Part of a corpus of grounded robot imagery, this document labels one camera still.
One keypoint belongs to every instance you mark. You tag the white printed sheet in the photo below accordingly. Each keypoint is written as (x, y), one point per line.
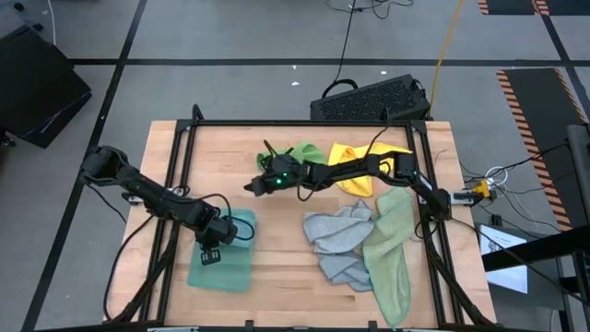
(507, 279)

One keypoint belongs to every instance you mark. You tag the black metal stand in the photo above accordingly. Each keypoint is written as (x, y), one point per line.
(544, 246)

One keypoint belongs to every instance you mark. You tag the grey padded post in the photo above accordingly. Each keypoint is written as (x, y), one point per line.
(578, 161)

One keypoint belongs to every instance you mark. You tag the pale green microfiber towel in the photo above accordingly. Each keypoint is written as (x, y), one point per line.
(387, 263)

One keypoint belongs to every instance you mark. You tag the large black case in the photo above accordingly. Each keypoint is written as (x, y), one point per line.
(37, 92)

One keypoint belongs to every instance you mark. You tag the grey microfiber towel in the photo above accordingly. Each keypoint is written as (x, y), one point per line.
(336, 230)

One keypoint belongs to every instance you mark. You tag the black mat with hazard stripes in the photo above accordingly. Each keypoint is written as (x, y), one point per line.
(507, 5)
(539, 115)

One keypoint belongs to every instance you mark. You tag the black perforated computer case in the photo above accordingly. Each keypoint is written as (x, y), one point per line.
(369, 101)

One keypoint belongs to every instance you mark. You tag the bright green microfiber towel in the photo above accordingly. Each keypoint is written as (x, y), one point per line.
(309, 152)

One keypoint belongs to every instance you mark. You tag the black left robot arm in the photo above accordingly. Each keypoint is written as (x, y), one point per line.
(147, 193)

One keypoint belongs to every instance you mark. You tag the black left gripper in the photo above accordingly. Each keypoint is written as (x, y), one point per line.
(216, 230)

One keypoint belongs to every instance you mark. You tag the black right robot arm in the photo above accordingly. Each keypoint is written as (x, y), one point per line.
(350, 173)

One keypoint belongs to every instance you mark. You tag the teal translucent plastic bin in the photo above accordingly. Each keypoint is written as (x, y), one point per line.
(226, 276)

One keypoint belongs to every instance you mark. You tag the yellow plug connector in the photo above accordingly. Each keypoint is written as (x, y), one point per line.
(482, 189)

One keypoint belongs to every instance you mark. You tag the yellow microfiber towel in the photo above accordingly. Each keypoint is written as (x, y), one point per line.
(357, 189)

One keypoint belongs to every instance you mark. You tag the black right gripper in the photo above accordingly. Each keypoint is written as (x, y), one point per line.
(286, 173)

